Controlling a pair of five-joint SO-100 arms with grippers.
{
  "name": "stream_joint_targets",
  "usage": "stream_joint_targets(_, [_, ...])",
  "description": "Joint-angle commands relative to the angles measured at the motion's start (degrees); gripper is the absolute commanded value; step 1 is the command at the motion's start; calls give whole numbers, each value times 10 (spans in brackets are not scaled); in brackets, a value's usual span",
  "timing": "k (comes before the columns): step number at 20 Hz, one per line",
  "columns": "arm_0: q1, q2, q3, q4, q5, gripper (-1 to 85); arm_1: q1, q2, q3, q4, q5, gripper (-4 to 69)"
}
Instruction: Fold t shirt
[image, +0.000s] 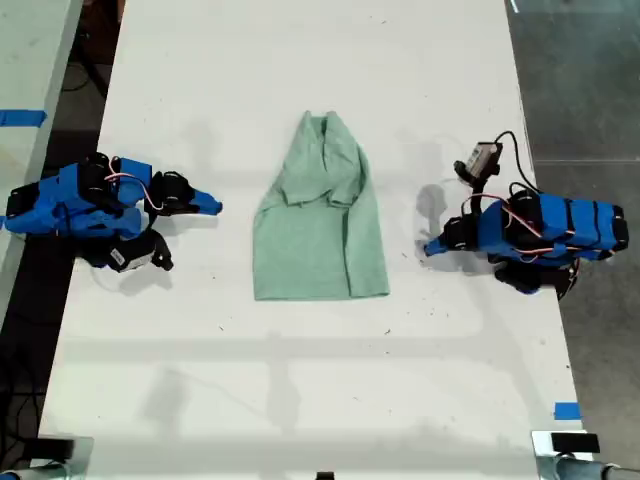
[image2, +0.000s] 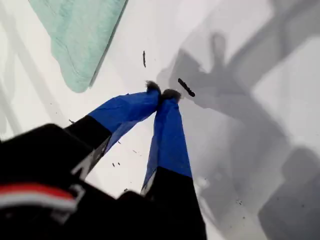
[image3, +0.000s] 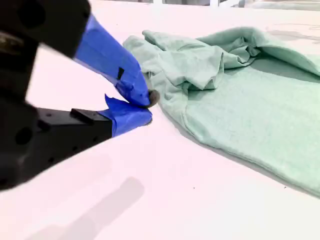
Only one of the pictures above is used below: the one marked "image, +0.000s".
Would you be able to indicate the square blue tape piece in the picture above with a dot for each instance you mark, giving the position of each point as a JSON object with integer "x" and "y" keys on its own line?
{"x": 567, "y": 411}

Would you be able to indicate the grey pipe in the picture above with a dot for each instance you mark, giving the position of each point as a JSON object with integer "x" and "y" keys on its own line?
{"x": 585, "y": 470}

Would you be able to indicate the white side table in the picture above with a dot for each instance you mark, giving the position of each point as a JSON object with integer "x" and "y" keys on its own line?
{"x": 25, "y": 75}

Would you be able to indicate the grey camera box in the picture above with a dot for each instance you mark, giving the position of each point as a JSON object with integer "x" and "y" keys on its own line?
{"x": 486, "y": 157}

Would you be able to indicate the white metal bracket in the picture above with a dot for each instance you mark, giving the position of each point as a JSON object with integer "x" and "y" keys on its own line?
{"x": 541, "y": 452}

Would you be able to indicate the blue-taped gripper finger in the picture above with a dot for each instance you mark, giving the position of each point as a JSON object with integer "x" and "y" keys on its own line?
{"x": 206, "y": 198}
{"x": 440, "y": 243}
{"x": 438, "y": 252}
{"x": 202, "y": 209}

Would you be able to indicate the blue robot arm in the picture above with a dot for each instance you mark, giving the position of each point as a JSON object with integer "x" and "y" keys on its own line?
{"x": 565, "y": 225}
{"x": 47, "y": 205}

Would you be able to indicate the small black box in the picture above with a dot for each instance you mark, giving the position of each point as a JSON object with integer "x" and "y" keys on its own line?
{"x": 55, "y": 447}

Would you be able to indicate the pale green t-shirt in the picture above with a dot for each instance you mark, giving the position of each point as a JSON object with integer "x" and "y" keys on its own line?
{"x": 310, "y": 240}

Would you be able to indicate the black camera stalk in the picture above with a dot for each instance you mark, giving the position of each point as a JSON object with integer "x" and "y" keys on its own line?
{"x": 472, "y": 182}

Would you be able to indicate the grey table clamp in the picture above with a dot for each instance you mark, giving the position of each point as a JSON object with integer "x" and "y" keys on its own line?
{"x": 82, "y": 457}

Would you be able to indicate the wide black box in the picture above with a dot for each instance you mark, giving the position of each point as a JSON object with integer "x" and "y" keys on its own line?
{"x": 575, "y": 443}

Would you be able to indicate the black camera box white label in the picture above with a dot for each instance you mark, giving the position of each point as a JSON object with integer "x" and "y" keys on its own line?
{"x": 131, "y": 256}

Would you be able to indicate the long blue tape strip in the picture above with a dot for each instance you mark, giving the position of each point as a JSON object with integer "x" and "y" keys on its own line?
{"x": 22, "y": 117}

